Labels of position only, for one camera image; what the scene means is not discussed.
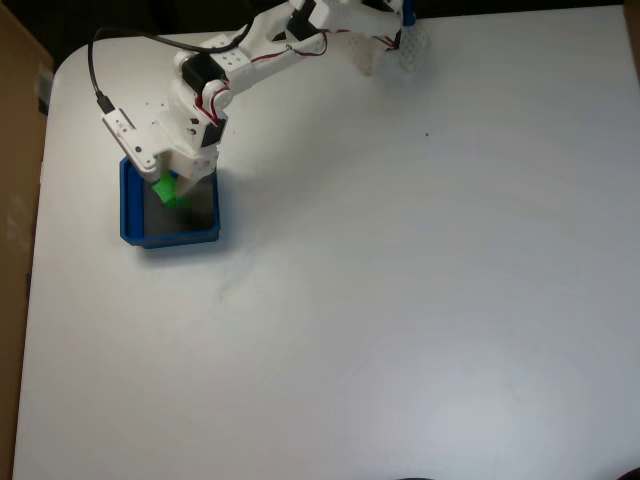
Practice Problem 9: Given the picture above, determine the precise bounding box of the green cube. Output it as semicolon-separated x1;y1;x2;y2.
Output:
151;171;192;208

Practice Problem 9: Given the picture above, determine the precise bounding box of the blue square box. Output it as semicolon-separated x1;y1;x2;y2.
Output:
118;155;222;250

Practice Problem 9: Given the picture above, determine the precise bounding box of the brown cardboard box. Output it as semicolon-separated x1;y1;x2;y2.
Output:
0;4;55;480

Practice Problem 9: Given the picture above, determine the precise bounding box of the silver camera box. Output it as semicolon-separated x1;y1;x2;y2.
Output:
101;107;165;182

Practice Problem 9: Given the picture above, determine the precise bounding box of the white perforated base plate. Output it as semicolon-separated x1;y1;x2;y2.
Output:
342;23;433;77

